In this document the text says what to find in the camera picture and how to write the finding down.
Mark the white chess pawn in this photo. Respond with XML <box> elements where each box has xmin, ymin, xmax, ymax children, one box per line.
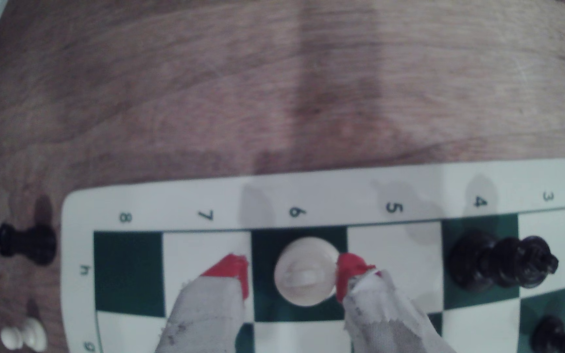
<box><xmin>0</xmin><ymin>318</ymin><xmax>48</xmax><ymax>353</ymax></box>

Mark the green and white chess mat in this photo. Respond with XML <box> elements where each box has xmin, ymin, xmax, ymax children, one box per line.
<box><xmin>61</xmin><ymin>157</ymin><xmax>565</xmax><ymax>353</ymax></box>

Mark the black chess pawn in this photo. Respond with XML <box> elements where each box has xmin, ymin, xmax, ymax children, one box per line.
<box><xmin>530</xmin><ymin>315</ymin><xmax>565</xmax><ymax>353</ymax></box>

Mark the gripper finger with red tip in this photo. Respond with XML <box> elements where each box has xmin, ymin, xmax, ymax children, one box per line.
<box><xmin>155</xmin><ymin>253</ymin><xmax>250</xmax><ymax>353</ymax></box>
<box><xmin>335</xmin><ymin>252</ymin><xmax>455</xmax><ymax>353</ymax></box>

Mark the white chess king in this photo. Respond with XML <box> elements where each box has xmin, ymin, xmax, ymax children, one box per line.
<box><xmin>274</xmin><ymin>237</ymin><xmax>339</xmax><ymax>307</ymax></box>

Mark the black chess queen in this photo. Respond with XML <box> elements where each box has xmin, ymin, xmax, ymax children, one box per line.
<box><xmin>447</xmin><ymin>230</ymin><xmax>559</xmax><ymax>294</ymax></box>

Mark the black chess rook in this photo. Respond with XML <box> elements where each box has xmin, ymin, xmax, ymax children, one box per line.
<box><xmin>0</xmin><ymin>222</ymin><xmax>58</xmax><ymax>266</ymax></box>

